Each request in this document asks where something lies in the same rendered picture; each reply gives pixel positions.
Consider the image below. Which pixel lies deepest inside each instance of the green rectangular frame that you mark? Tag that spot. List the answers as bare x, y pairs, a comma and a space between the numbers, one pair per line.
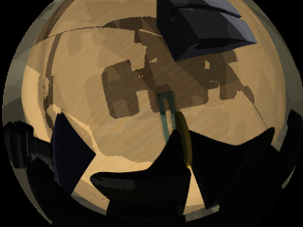
169, 95

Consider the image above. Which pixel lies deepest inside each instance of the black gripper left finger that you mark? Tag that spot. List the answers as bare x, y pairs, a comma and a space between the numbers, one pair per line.
167, 179

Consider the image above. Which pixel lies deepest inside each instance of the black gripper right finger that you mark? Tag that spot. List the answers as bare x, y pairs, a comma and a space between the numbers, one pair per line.
217, 165

